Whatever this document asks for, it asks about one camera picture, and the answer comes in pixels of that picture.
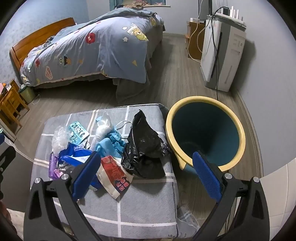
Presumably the red snack wrapper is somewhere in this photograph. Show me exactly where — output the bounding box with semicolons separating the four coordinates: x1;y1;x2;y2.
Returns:
96;156;133;199

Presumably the blue foil snack bag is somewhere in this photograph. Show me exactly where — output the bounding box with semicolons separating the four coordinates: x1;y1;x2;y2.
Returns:
58;143;102;190

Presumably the purple spray bottle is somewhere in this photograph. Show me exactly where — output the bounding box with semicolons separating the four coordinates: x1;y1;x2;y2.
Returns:
48;152;63;180

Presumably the blue disposable glove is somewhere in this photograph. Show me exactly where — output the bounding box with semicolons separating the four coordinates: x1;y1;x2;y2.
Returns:
95;130;126;159

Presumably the teal pill blister pack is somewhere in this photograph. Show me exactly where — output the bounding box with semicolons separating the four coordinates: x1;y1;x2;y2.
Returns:
68;121;90;146

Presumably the white tissue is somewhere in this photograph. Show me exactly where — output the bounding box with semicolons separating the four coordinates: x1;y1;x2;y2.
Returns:
90;112;113;151

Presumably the black plastic bag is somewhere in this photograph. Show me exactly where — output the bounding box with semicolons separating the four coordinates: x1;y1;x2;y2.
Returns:
121;110;171;179

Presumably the yellow rim teal trash bin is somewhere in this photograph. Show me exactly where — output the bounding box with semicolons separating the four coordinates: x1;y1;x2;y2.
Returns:
165;96;246;172

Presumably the clear crumpled plastic wrap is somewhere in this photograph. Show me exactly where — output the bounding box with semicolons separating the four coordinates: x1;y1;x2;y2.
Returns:
52;126;69;157

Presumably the grey plaid cushion stool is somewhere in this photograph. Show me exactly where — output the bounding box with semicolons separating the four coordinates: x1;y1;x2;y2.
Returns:
31;104;178;239

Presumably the grey bed sheet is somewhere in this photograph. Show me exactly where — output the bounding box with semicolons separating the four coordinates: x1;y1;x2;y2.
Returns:
34;24;166;105

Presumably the small green bin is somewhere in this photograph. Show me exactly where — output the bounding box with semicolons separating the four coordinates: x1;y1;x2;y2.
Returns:
18;84;36;103

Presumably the wooden chair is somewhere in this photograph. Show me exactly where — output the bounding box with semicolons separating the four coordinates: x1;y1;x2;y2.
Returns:
1;79;30;135

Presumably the white air purifier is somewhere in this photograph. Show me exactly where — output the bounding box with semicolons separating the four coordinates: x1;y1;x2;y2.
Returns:
200;15;246;92

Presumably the blue cartoon duvet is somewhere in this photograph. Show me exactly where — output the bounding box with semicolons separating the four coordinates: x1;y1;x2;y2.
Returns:
20;8;164;86

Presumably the wooden bed headboard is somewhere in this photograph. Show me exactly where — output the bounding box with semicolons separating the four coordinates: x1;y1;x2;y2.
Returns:
10;18;75;72

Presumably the wooden side cabinet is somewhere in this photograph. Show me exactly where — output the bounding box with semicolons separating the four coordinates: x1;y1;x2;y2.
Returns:
185;22;205;61

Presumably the white router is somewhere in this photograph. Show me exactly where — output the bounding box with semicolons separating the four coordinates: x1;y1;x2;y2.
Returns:
214;6;246;28

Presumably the black monitor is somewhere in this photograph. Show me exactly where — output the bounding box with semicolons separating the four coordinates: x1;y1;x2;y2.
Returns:
198;0;213;21

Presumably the teal curtain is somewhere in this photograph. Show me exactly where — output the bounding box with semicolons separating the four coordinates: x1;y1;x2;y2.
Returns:
109;0;130;11

